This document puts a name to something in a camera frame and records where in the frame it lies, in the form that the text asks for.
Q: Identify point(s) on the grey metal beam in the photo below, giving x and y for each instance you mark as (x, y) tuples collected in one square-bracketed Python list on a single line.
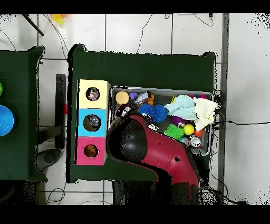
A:
[(223, 63)]

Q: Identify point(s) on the peach orange ball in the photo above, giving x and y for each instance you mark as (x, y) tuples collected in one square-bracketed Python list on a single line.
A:
[(122, 98)]

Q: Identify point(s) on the yellow ball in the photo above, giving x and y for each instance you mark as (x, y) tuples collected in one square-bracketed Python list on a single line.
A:
[(189, 129)]

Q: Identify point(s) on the black chair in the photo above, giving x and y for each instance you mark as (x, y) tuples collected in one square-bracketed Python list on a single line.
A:
[(61, 127)]

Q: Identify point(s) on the blue spiky ball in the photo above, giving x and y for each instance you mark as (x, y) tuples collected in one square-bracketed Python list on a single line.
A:
[(146, 110), (160, 113)]

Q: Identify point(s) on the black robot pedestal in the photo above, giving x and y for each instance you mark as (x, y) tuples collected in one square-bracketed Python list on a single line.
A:
[(135, 194)]

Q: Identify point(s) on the shallow clear mesh bin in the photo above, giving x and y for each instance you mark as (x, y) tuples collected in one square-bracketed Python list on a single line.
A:
[(202, 150)]

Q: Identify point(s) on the wooden box with three holes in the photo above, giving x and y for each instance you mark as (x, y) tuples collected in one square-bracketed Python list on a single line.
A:
[(84, 110)]

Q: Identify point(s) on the green cloth side table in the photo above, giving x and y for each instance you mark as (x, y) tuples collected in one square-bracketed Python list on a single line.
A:
[(25, 114)]

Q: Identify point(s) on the yellow rubber duck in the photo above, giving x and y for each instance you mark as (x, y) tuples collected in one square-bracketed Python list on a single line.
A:
[(90, 151)]

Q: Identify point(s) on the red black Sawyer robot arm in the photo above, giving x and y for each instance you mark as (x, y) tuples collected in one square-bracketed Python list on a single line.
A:
[(164, 154)]

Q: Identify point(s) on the yellow floor object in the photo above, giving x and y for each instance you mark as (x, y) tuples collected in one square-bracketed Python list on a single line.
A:
[(58, 19)]

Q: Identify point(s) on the cream yellow cloth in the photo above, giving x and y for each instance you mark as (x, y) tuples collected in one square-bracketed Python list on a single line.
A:
[(206, 112)]

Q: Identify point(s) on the mint green cloth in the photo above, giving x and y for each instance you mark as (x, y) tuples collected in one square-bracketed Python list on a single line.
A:
[(182, 107)]

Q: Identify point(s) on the black rod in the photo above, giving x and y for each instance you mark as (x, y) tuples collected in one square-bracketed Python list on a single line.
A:
[(33, 24)]

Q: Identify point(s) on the multicolour cartoon print cloth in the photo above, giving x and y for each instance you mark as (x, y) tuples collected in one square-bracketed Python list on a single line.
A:
[(95, 96)]

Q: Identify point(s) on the large light green spiky ball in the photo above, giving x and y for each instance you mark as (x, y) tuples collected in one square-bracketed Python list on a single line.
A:
[(174, 132)]

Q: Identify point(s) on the orange red ball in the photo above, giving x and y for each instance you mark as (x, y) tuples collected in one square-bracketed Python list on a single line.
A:
[(198, 133)]

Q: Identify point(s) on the blue round disc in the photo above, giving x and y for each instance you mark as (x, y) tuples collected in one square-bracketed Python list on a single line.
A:
[(5, 120)]

